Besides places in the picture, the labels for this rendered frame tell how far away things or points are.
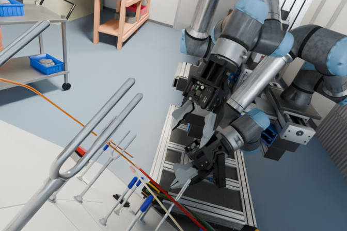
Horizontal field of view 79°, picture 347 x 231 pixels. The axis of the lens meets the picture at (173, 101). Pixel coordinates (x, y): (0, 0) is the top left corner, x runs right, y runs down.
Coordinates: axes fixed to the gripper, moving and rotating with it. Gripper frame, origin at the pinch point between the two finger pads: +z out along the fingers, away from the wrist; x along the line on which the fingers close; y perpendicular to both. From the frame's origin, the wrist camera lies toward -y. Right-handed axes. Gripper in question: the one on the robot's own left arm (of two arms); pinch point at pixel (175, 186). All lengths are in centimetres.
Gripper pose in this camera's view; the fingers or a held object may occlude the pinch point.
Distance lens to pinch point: 68.2
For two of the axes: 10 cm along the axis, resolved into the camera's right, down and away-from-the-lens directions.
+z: -8.2, 5.5, -1.3
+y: -5.1, -8.2, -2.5
